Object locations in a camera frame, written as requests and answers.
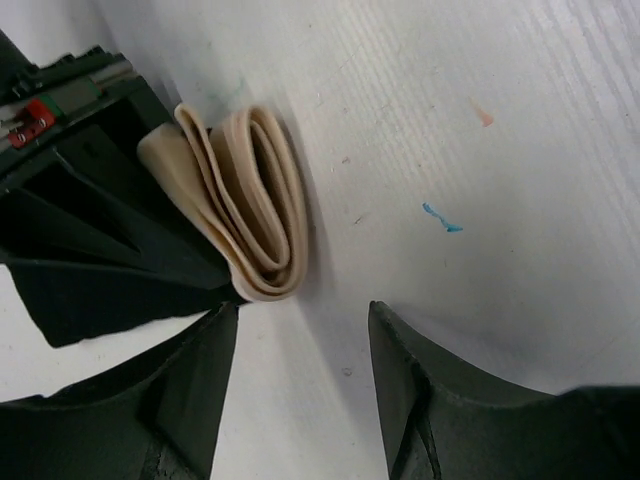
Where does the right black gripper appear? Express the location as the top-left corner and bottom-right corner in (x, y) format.
(1, 35), (230, 288)

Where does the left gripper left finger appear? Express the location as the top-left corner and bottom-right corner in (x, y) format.
(1, 304), (238, 479)

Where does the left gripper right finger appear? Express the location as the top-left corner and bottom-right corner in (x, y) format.
(368, 301), (639, 479)

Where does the black underwear beige waistband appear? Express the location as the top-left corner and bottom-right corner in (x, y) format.
(1, 103), (309, 347)

